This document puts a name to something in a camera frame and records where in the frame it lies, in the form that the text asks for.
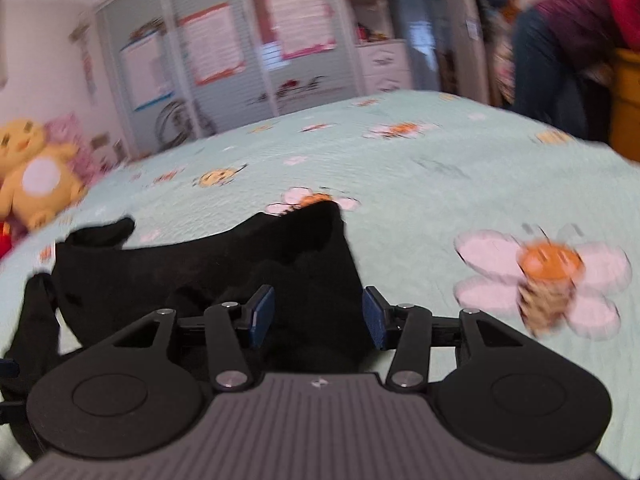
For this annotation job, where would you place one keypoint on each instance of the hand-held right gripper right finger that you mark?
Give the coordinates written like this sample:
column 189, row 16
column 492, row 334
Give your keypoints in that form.
column 375, row 317

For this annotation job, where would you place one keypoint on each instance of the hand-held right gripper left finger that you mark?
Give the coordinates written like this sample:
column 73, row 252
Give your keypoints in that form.
column 262, row 315

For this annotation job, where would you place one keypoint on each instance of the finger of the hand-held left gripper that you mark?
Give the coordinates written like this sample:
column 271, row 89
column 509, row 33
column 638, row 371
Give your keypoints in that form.
column 9, row 367

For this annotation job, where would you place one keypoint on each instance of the black pants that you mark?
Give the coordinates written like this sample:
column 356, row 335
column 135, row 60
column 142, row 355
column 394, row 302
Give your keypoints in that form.
column 200, row 270

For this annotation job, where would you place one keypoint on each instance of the red plush toy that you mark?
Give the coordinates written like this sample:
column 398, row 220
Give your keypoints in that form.
column 5, row 240

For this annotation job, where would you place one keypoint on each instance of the bee-print quilted bedspread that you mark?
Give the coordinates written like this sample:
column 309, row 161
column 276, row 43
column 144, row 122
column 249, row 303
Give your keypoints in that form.
column 425, row 170

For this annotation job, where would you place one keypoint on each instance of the yellow plush toy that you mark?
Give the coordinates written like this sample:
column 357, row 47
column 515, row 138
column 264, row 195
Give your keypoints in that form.
column 40, row 180

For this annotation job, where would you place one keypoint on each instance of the sliding-door wardrobe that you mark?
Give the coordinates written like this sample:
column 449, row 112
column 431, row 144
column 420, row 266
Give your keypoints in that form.
column 255, row 90

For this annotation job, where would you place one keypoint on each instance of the white drawer cabinet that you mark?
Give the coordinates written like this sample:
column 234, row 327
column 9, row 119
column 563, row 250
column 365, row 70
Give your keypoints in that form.
column 385, row 67

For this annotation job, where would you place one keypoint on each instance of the blue-bordered poster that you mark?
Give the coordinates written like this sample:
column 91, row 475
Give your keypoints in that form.
column 147, row 70

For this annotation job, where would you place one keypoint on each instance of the orange-bordered poster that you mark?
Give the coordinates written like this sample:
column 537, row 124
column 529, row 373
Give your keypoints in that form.
column 212, row 42

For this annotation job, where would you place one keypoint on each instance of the pink-bordered poster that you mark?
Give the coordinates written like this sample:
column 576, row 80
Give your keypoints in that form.
column 300, row 17

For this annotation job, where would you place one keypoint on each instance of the white corner shelf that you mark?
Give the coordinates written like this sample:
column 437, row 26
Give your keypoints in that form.
column 367, row 0

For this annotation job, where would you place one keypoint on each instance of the wall hanging ornament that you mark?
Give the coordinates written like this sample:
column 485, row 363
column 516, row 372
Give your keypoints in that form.
column 89, row 67

